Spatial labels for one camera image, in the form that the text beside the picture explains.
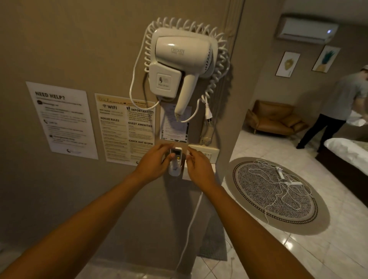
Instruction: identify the person's right hand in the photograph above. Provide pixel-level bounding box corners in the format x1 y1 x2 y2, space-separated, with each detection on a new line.
185 148 217 188

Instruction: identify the person's left hand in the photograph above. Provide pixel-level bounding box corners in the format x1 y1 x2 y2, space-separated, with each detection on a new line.
135 143 176 184

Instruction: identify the person's left forearm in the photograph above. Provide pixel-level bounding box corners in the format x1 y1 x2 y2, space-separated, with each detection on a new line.
0 170 154 279

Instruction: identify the person's right forearm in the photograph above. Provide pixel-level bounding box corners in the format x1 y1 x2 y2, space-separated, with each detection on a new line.
199 181 314 279

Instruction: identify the small white instruction card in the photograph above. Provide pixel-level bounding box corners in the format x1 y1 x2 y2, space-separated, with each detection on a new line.
160 103 192 143

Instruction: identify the yellow-bordered house rules poster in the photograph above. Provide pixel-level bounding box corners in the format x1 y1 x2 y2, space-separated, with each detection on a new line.
94 93 156 167

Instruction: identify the round patterned rug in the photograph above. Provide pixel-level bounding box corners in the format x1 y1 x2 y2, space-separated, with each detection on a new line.
224 157 331 236

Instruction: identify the grey floor mat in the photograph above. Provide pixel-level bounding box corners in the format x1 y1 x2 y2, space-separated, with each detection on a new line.
198 218 228 262

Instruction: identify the brown leather armchair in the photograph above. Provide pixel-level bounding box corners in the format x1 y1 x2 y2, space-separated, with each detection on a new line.
246 100 310 136

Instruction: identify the white hair dryer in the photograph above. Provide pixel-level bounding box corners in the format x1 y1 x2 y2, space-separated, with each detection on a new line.
154 28 215 122

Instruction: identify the white help notice poster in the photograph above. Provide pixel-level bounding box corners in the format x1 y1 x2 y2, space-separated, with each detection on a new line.
25 81 99 160

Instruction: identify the framed yellow fruit picture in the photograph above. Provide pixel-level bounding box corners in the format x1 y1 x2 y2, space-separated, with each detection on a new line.
275 51 301 78

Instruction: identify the bed with white mattress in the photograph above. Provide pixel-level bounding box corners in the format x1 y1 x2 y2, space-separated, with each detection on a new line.
316 138 368 208

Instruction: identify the framed pineapple picture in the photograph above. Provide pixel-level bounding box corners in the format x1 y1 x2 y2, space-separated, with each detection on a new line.
312 45 341 72

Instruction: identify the white bedding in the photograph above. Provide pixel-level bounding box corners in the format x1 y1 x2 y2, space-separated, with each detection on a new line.
346 110 368 127

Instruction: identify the white air conditioner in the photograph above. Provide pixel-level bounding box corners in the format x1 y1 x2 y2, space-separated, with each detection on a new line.
275 16 339 44

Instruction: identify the white wall socket plate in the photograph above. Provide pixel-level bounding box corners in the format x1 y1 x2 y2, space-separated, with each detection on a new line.
188 144 220 164

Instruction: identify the white hanging cable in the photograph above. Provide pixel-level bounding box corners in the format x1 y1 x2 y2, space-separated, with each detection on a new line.
174 192 204 277

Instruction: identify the tangled white cable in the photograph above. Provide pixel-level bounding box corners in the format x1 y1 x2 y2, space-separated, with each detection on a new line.
248 160 313 225

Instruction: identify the white coiled cord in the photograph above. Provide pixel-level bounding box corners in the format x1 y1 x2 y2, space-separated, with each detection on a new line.
142 17 231 115

